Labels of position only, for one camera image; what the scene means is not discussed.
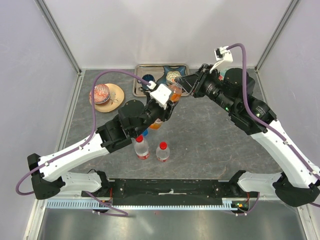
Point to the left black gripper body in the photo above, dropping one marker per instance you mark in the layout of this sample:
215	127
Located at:
153	112

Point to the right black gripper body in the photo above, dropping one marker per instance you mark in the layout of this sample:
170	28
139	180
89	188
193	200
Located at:
209	83

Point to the orange tea bottle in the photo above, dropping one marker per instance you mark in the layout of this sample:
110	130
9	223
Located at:
177	93

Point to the red cap water bottle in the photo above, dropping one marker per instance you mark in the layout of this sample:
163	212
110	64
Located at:
162	152
141	148

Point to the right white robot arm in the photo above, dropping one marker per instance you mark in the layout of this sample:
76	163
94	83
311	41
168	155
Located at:
299	181

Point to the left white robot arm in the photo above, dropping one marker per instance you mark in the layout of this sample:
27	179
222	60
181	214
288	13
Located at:
52	174

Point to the blue cap water bottle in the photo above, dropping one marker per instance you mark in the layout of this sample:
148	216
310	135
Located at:
145	133

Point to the red teal floral plate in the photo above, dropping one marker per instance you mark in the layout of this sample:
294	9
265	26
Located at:
222	74

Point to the blue star-shaped dish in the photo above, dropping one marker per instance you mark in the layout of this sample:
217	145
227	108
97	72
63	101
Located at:
183	69

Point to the small patterned bowl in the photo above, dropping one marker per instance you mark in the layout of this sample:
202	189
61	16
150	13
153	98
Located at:
171	77

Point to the metal tray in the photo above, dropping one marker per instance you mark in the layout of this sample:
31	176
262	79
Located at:
153	69

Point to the blue teacup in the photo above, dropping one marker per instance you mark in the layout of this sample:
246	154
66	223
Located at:
147	78

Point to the tan wooden plate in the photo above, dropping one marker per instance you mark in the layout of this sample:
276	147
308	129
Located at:
117	97

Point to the red patterned bowl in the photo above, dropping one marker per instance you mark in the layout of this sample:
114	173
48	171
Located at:
101	94

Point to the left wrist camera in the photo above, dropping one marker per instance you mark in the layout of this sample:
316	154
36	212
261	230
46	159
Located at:
161	93

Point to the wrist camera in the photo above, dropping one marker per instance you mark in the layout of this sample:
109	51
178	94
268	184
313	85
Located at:
161	93
223	58

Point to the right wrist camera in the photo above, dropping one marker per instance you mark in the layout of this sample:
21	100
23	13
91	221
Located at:
223	58

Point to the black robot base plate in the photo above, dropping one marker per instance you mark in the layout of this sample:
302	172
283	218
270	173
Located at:
170	191

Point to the slotted cable duct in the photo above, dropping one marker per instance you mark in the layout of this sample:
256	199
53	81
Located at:
91	204

